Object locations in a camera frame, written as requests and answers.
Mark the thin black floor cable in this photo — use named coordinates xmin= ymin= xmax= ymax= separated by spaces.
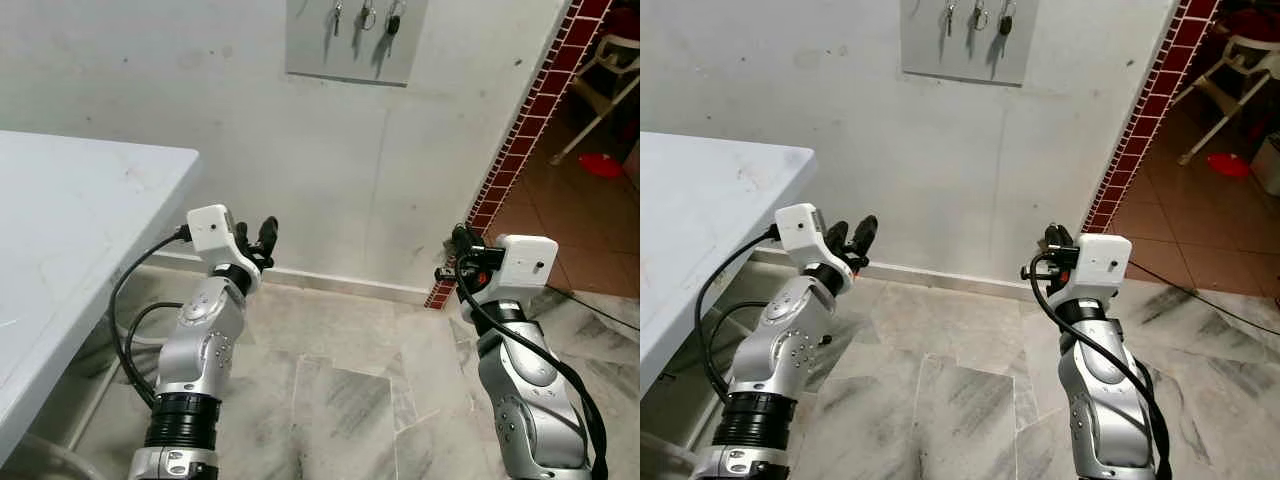
xmin=545 ymin=285 xmax=641 ymax=331
xmin=1130 ymin=262 xmax=1280 ymax=339

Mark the dark red seat cushion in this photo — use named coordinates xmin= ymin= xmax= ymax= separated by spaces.
xmin=1225 ymin=8 xmax=1280 ymax=41
xmin=605 ymin=5 xmax=641 ymax=41

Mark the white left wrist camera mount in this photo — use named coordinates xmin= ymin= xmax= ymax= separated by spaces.
xmin=186 ymin=205 xmax=239 ymax=253
xmin=775 ymin=203 xmax=829 ymax=253

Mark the red tiled wall edge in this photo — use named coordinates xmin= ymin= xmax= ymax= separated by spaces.
xmin=425 ymin=0 xmax=613 ymax=309
xmin=1083 ymin=0 xmax=1223 ymax=234

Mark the white wall skirting strip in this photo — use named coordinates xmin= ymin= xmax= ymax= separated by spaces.
xmin=140 ymin=250 xmax=433 ymax=304
xmin=750 ymin=248 xmax=1086 ymax=301

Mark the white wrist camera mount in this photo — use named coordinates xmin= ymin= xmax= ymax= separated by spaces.
xmin=495 ymin=235 xmax=559 ymax=299
xmin=186 ymin=205 xmax=239 ymax=253
xmin=775 ymin=203 xmax=829 ymax=253
xmin=1070 ymin=233 xmax=1133 ymax=306

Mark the white folding table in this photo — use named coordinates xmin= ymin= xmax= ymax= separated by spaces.
xmin=0 ymin=130 xmax=201 ymax=480
xmin=640 ymin=132 xmax=816 ymax=480

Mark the red plastic dish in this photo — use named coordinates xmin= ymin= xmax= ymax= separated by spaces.
xmin=578 ymin=152 xmax=625 ymax=179
xmin=1205 ymin=152 xmax=1251 ymax=181

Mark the white high chair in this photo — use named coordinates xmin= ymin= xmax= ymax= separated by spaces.
xmin=1172 ymin=35 xmax=1280 ymax=166
xmin=548 ymin=35 xmax=641 ymax=166

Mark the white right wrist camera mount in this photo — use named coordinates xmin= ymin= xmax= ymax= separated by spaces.
xmin=495 ymin=235 xmax=559 ymax=299
xmin=1070 ymin=233 xmax=1133 ymax=306

